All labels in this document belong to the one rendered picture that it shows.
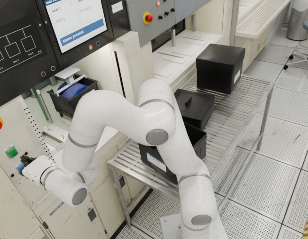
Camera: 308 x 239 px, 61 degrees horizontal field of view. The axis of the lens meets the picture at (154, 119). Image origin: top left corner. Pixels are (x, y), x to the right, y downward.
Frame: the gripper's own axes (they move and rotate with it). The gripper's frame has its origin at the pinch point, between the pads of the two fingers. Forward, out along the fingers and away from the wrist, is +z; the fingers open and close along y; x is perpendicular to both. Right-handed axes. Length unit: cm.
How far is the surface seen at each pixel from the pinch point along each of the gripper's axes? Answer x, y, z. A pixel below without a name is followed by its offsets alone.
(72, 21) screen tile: 37, 46, 9
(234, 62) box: -18, 140, -29
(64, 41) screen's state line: 31, 39, 9
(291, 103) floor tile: -119, 258, -59
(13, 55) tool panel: 34.8, 17.2, 8.8
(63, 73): 2, 52, 40
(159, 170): -41, 49, -26
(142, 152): -35, 50, -14
